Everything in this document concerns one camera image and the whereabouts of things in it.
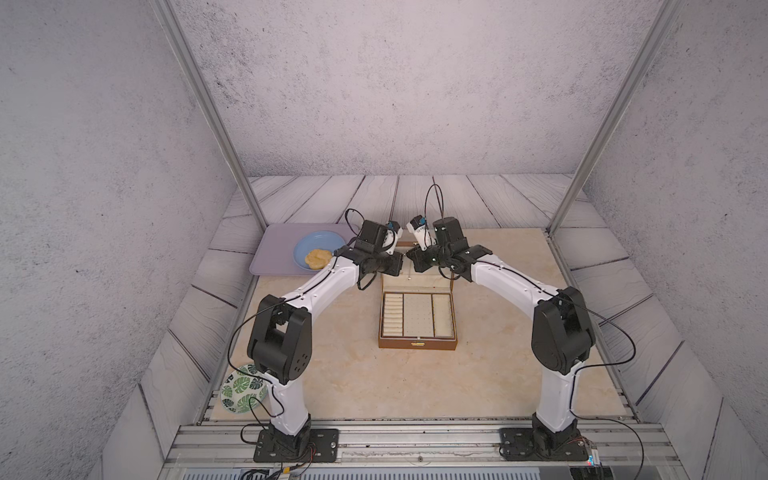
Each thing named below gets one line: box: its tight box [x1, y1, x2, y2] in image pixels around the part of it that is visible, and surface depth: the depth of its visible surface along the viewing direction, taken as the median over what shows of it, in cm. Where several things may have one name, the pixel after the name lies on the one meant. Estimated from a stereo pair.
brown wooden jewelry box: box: [378, 241, 457, 350], surface depth 93 cm
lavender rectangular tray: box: [249, 223, 354, 275], surface depth 117 cm
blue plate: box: [293, 231, 346, 272], surface depth 117 cm
